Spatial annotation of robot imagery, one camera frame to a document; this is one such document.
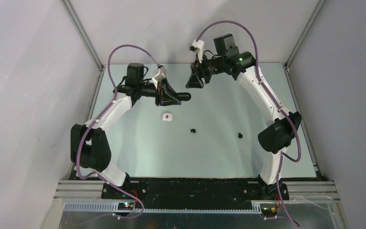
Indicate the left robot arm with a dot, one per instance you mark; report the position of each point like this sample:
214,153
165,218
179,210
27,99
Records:
90,147

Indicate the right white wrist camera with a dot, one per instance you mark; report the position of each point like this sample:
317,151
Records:
198,46

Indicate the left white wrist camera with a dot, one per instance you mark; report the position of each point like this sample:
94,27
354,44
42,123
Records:
158,75

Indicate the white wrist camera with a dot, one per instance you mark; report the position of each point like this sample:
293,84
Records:
198,46
158,75

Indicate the white earbud charging case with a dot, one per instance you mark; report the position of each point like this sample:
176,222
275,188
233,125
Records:
167,117

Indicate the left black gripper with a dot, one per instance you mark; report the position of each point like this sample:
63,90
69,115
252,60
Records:
168,96

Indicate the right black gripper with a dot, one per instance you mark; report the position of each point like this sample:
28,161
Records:
196,81

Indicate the aluminium frame rail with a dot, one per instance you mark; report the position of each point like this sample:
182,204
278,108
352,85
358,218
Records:
86,196

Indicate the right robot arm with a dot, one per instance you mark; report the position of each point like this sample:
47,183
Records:
281,123

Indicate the black charging case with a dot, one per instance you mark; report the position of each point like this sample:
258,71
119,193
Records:
183,97

